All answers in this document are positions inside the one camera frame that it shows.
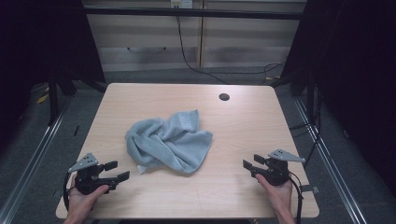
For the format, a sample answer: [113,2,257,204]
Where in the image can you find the black horizontal metal bar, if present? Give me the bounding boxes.
[83,7,305,21]

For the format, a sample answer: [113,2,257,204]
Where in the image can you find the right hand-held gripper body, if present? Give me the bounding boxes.
[250,148,307,187]

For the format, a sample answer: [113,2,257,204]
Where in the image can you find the black floor cables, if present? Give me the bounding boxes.
[289,89,324,167]

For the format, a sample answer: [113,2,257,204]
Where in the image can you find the long black wall cable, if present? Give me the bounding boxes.
[175,15,287,86]

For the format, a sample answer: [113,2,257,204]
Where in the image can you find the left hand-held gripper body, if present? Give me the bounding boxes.
[67,152,119,196]

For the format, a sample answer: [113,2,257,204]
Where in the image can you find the person's right hand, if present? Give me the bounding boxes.
[255,173,294,219]

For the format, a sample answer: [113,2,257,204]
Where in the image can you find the right hand-held gripper black cable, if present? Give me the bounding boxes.
[288,172,304,224]

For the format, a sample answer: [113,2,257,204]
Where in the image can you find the person's left hand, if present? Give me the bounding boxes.
[66,176,111,222]

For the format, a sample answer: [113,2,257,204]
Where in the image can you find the grey tape strip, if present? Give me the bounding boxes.
[300,184,320,194]

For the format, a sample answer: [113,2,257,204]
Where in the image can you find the black curtain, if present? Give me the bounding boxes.
[0,0,106,153]
[280,0,396,189]

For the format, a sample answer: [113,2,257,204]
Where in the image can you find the aluminium floor rail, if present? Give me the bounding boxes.
[0,92,75,224]
[293,96,370,224]

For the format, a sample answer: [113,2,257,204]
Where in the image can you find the black metal stand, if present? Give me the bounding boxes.
[47,72,61,127]

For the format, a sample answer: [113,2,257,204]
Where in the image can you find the light blue towel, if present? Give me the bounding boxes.
[125,108,214,175]

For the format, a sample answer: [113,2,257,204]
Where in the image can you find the white wall outlet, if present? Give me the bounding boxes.
[169,0,194,9]

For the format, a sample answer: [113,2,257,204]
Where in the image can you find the yellow floor tape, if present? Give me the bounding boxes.
[35,92,50,105]

